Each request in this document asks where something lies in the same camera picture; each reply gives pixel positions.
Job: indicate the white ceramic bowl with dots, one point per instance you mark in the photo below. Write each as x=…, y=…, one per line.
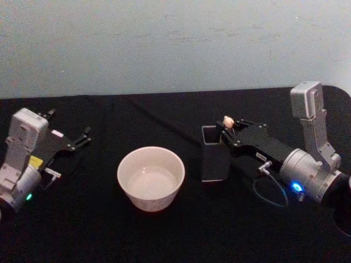
x=150, y=180

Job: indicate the black square holder cup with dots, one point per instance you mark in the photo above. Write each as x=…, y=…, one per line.
x=215, y=167

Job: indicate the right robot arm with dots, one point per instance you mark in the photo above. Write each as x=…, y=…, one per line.
x=307, y=170

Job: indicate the black table cloth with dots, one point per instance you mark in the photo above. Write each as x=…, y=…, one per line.
x=82, y=235

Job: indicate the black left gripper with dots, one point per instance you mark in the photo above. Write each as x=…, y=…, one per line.
x=56, y=145

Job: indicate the plain pale wall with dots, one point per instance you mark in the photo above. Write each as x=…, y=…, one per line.
x=164, y=41

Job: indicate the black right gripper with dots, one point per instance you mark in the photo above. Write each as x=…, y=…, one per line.
x=257, y=145

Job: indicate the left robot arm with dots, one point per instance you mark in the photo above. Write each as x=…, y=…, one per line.
x=24, y=131

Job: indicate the small cream round object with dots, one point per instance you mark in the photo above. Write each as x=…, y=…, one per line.
x=228, y=121

